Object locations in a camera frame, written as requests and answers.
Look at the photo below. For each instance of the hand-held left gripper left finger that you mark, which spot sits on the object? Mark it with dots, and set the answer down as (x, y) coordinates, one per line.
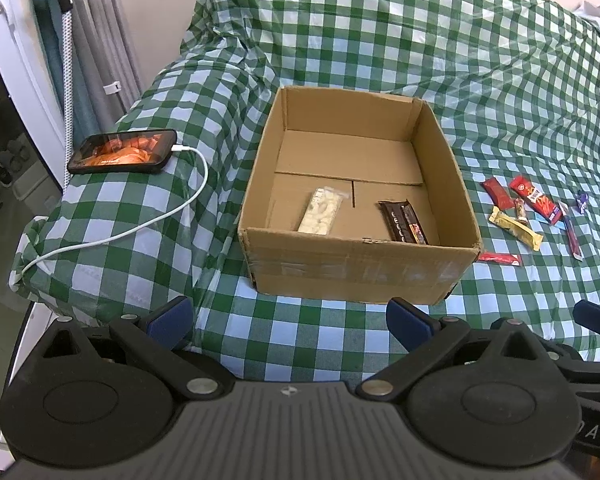
(171, 319)

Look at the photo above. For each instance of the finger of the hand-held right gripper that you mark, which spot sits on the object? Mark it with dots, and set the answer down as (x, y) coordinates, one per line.
(595, 372)
(594, 313)

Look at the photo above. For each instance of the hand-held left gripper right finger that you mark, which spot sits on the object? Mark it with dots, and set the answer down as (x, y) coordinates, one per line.
(406, 319)

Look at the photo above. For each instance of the long dark snack stick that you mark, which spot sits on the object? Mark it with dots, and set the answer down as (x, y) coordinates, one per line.
(571, 234)

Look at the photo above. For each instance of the dark brown chocolate bar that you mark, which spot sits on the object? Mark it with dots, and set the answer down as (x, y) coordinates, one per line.
(404, 222)

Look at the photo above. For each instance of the purple candy wrapper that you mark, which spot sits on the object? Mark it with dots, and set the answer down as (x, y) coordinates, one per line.
(582, 202)

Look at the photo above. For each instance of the yellow snack bar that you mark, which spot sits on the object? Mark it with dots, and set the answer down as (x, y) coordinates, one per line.
(515, 228)

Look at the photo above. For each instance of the small orange candy bar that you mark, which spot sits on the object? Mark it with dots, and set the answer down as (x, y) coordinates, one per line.
(520, 210)

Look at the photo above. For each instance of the red fries snack packet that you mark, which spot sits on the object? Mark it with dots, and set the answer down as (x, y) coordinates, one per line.
(529, 194)

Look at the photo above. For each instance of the white snack packet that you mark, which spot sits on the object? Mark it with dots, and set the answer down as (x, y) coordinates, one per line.
(320, 210)

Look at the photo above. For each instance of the plain red snack packet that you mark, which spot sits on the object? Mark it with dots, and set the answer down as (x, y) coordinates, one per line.
(498, 193)

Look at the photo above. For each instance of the brown cardboard box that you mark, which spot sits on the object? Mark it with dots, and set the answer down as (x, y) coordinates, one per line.
(330, 170)

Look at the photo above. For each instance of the black smartphone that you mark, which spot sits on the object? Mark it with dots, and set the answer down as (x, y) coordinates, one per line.
(122, 152)

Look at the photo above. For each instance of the dark shoes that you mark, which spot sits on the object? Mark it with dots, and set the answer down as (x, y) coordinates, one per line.
(2, 160)

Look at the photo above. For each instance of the white plastic clip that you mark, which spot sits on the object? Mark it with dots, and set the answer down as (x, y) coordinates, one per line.
(112, 88)

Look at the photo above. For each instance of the green checked blanket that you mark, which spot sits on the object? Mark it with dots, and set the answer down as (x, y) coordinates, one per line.
(360, 35)

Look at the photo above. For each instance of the grey curtain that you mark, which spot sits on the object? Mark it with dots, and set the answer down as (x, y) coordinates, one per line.
(110, 30)

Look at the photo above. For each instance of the white door frame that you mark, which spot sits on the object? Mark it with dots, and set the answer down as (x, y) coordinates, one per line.
(15, 60)

